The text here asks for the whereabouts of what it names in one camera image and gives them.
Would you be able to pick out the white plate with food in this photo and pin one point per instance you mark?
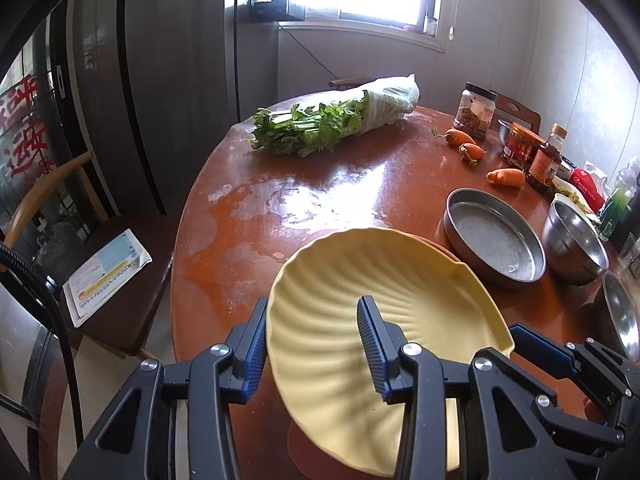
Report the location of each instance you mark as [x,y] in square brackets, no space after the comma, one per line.
[570,195]

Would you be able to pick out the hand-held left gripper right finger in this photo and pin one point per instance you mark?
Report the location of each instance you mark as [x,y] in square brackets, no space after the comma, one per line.
[372,355]

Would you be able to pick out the black thermos flask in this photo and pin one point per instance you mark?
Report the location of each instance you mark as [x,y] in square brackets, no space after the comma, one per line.
[631,225]

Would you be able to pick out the dark grey refrigerator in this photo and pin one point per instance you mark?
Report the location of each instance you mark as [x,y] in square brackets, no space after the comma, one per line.
[150,85]

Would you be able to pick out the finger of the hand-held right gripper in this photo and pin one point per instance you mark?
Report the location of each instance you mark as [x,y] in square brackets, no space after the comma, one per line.
[575,420]
[542,352]

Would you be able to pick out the glass door with red lettering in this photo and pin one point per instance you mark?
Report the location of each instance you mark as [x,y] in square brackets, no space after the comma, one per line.
[25,125]

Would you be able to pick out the green drink bottle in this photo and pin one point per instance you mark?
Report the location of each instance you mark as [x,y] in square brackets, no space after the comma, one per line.
[614,210]

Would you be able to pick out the brown sauce bottle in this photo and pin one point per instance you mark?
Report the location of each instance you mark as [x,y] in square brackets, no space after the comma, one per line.
[544,165]

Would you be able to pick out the dark box on windowsill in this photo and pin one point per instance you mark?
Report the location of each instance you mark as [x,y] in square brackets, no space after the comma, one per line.
[275,10]

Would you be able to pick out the round steel pan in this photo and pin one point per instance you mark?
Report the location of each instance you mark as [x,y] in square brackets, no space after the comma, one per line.
[490,232]

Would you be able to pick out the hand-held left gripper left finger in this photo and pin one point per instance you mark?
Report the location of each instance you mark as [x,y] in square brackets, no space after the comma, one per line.
[255,360]

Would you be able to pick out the wooden chair with cutout back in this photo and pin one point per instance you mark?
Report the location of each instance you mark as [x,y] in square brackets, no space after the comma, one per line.
[525,110]

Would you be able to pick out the clear plastic cup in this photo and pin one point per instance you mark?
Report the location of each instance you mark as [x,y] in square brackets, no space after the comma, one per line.
[629,262]

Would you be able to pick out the carrot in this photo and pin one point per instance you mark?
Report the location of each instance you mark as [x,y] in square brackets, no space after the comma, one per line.
[507,176]
[472,150]
[459,136]

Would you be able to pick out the pickle jar with black lid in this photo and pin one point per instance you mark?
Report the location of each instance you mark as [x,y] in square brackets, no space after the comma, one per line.
[475,112]

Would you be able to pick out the red tissue packet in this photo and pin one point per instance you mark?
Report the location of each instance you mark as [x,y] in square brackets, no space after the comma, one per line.
[585,187]

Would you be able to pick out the large steel bowl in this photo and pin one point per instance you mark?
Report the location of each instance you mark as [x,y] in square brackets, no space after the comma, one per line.
[575,255]

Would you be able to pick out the wooden chair with curved back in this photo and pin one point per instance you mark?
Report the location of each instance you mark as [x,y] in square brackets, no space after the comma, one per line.
[150,305]

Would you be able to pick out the yellow shell-shaped plate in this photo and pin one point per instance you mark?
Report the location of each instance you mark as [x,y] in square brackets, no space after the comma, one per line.
[350,280]

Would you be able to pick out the wooden chair behind table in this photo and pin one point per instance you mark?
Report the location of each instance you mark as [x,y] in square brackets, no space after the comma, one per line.
[350,80]

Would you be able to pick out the red-label sauce jar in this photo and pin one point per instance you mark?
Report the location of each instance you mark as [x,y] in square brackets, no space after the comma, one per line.
[522,147]

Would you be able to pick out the celery bunch in plastic bag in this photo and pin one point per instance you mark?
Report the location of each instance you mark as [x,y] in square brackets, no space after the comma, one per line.
[320,122]

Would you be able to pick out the printed booklet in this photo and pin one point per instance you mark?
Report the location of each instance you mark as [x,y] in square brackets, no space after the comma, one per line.
[107,275]

